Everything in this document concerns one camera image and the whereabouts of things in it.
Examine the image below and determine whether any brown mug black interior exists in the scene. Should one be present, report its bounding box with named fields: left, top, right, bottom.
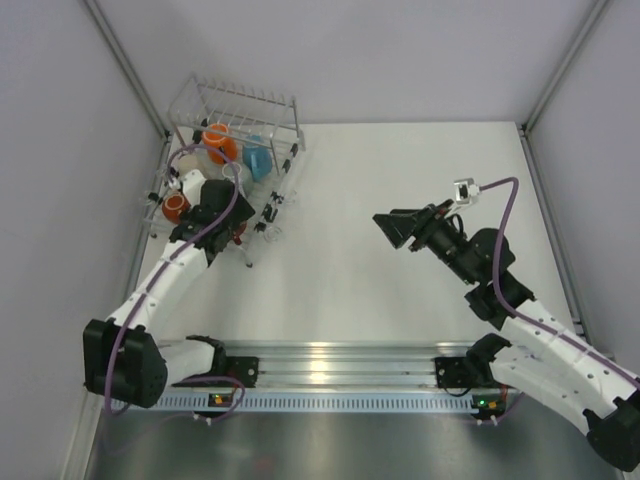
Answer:
left=161, top=192, right=191, bottom=224

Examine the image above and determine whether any beige handleless cup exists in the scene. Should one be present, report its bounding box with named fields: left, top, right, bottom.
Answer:
left=175, top=154, right=206, bottom=177

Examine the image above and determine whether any blue mug white interior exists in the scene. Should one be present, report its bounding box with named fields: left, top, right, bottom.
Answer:
left=242, top=135, right=273, bottom=182

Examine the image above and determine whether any orange mug black handle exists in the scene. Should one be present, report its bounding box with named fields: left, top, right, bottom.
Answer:
left=202, top=123, right=238, bottom=165

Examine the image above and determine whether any grey green speckled mug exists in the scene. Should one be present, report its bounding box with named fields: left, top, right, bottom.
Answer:
left=221, top=162, right=254, bottom=197

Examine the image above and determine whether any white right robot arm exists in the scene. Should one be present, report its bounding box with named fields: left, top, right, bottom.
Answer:
left=373, top=200, right=639, bottom=472

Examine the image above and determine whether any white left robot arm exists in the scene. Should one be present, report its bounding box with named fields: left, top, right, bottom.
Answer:
left=82, top=172, right=255, bottom=408

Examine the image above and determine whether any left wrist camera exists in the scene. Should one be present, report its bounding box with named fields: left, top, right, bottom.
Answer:
left=169, top=169, right=206, bottom=205

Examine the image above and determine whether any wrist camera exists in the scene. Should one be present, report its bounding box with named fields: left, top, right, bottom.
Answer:
left=444, top=178, right=481, bottom=214
left=169, top=169, right=206, bottom=205

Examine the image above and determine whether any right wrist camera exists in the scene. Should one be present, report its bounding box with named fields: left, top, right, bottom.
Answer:
left=444, top=178, right=481, bottom=214

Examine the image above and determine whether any silver wire dish rack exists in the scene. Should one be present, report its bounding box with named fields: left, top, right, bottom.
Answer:
left=167, top=73, right=306, bottom=268

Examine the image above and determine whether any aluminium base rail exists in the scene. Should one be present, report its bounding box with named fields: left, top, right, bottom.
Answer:
left=223, top=341, right=471, bottom=393

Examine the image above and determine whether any perforated grey cable duct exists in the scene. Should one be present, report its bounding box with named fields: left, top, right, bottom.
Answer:
left=151, top=389, right=506, bottom=414

